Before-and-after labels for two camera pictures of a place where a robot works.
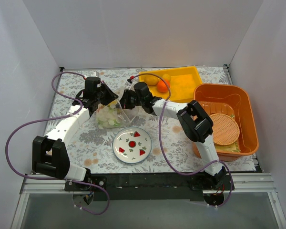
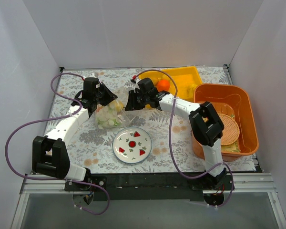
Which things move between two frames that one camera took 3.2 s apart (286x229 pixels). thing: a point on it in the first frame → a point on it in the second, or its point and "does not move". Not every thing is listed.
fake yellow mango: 151,80 does not move
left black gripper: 105,93 does not move
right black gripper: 127,100 → 135,100
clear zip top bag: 110,115 does not move
